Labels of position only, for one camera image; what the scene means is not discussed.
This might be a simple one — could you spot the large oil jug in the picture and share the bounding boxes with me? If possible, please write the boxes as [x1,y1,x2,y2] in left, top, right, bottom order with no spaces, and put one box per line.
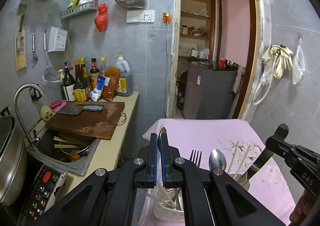
[115,55,133,97]

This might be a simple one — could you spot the hanging clear plastic bag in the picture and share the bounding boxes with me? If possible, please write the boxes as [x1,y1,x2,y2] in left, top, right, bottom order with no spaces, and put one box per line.
[292,37,305,85]

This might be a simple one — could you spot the person right hand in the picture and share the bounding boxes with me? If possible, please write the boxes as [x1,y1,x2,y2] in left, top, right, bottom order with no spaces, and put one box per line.
[290,190,317,225]

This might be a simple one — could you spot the hanging mesh strainer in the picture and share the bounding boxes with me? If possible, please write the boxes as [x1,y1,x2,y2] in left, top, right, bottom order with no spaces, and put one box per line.
[42,31,61,90]

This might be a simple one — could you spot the red plastic bag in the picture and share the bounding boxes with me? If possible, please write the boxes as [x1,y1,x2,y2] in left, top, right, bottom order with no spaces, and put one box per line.
[94,3,108,32]

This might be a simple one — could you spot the steel fork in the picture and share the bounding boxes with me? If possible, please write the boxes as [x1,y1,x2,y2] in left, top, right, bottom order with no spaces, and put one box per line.
[189,150,202,169]

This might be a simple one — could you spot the orange noodle packet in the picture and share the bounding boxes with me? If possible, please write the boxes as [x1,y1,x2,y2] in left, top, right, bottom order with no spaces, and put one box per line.
[101,66,120,101]

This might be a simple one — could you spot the cleaver with grey handle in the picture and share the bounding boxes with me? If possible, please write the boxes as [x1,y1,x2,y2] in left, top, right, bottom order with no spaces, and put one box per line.
[58,104,103,115]

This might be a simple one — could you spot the grey small fridge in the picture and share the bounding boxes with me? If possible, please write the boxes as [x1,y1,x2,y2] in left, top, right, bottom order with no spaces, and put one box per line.
[182,61,238,120]

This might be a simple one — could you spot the hanging wooden board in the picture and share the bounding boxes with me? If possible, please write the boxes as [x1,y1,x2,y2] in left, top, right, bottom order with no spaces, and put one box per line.
[14,4,27,71]

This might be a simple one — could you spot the wooden cutting board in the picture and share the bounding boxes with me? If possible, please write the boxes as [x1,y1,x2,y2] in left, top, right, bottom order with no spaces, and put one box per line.
[46,101,126,140]

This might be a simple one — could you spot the dark soy sauce bottle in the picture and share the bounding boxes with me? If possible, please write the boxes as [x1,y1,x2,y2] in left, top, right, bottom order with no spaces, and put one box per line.
[74,59,87,101]

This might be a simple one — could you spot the red cup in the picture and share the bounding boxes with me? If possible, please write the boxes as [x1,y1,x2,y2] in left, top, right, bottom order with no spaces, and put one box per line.
[219,58,226,69]

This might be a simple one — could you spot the wine bottle white label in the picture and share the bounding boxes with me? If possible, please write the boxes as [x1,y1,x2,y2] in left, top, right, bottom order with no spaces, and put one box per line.
[63,62,76,101]

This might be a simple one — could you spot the steel sink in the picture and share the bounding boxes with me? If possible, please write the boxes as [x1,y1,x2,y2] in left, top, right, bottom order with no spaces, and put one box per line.
[27,128,100,177]

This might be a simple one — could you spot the steel spoon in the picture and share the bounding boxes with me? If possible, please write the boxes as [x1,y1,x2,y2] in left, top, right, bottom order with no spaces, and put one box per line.
[209,149,227,171]

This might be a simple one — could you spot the white plastic utensil caddy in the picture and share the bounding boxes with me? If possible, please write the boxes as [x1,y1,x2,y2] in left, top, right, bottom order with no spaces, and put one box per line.
[152,172,251,223]

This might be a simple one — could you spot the orange wall hook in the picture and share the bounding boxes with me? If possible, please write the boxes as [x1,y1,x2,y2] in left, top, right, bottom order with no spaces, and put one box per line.
[162,12,172,24]

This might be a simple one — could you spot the steel table knife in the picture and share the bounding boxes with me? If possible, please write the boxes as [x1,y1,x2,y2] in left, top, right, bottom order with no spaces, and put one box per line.
[238,147,274,186]

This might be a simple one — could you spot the hanging rubber gloves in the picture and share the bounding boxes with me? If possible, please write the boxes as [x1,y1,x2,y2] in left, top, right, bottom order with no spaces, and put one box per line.
[262,45,293,79]

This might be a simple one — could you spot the induction cooker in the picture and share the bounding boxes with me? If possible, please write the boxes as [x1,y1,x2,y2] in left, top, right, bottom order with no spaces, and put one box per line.
[18,165,69,225]

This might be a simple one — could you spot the white hose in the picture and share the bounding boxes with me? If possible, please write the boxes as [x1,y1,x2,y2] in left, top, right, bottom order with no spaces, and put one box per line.
[251,58,276,106]

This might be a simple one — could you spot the white hanging box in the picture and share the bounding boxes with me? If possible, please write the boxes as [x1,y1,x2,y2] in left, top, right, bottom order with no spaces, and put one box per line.
[47,26,68,52]

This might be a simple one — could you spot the white wall switch socket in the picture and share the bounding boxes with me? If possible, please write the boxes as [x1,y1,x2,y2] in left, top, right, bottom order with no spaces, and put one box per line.
[126,10,155,23]

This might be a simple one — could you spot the grey wall shelf rack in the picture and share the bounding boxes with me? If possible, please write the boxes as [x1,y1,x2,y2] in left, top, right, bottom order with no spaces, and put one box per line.
[60,0,98,19]

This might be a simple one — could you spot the wooden chopstick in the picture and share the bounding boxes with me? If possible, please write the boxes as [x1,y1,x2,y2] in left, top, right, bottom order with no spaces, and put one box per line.
[227,141,240,174]
[233,144,252,180]

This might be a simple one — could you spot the steel pot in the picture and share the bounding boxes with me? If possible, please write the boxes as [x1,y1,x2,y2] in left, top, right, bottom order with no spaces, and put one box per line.
[0,115,27,206]

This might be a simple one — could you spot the pink floral table cloth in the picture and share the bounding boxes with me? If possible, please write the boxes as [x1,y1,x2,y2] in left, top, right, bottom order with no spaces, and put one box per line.
[143,119,296,225]

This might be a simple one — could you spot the chrome faucet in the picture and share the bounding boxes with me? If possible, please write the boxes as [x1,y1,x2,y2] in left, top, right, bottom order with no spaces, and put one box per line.
[13,82,45,149]

